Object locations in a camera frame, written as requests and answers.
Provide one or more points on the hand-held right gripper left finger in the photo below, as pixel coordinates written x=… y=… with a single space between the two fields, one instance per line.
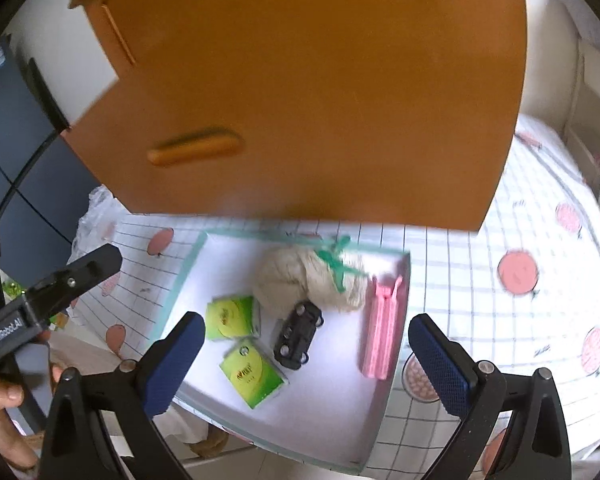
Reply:
x=172 y=365

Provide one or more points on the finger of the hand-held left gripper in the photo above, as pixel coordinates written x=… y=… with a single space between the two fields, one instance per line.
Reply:
x=80 y=272

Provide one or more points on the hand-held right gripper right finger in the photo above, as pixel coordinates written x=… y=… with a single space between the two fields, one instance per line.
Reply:
x=440 y=370

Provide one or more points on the pink hair roller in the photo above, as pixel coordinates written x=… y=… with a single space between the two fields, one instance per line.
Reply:
x=380 y=330

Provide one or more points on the green tissue pack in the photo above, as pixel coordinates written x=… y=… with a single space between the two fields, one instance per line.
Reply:
x=252 y=370
x=230 y=315

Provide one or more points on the white tray with teal rim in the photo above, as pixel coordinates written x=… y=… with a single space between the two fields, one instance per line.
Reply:
x=330 y=410

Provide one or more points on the black toy car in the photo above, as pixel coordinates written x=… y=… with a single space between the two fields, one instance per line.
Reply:
x=297 y=335

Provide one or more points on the cream lace cloth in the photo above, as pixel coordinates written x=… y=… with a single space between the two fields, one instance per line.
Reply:
x=285 y=275

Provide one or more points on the large wooden drawer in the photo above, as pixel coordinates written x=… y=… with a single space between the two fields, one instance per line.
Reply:
x=330 y=135

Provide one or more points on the person's left hand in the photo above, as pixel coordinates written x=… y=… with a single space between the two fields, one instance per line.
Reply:
x=2 y=410

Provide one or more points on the clear plastic bag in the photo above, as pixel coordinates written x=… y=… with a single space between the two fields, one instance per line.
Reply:
x=97 y=210

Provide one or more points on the fruit print checked tablecloth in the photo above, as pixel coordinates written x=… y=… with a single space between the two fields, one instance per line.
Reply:
x=480 y=285

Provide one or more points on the wooden nightstand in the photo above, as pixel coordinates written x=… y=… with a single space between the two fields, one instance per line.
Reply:
x=95 y=25

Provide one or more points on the white bookshelf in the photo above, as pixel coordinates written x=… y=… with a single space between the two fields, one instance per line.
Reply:
x=590 y=110

